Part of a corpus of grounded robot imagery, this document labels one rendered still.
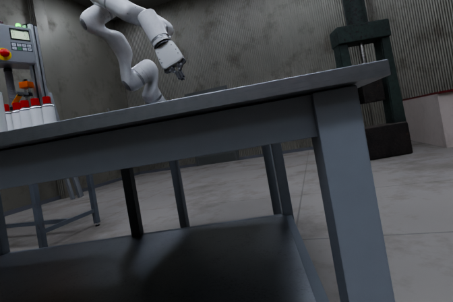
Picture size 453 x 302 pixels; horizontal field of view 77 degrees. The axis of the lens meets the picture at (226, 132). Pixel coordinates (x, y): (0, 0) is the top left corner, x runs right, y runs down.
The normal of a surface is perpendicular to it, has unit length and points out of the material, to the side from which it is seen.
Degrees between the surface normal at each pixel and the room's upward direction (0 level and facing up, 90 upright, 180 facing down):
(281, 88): 90
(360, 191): 90
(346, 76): 90
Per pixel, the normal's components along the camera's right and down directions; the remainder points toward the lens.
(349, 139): -0.10, 0.01
